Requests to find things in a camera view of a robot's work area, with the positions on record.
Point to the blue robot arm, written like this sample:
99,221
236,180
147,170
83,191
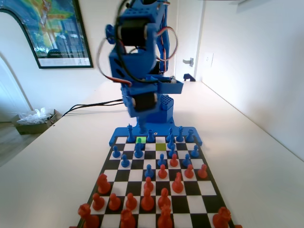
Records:
133,61

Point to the blue chess king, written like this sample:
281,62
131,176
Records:
130,135

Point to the group of blue chess pieces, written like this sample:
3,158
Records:
123,131

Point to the blue chess pawn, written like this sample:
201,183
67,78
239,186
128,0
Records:
172,152
161,160
124,162
115,153
195,152
186,161
149,173

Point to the red king chess piece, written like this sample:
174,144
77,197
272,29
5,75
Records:
164,218

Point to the red queen chess piece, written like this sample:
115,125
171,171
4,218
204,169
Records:
127,219

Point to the red rook chess piece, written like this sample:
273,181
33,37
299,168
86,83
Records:
88,218
222,218

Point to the black white chessboard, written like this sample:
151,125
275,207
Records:
209,187

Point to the framed map poster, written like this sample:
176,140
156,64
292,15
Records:
59,31

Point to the white door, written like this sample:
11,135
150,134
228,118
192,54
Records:
190,23

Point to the clear plastic wrap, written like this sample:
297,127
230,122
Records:
35,116

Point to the cardboard box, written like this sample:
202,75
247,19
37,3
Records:
31,128

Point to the blue camera box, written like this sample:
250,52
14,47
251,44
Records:
171,88

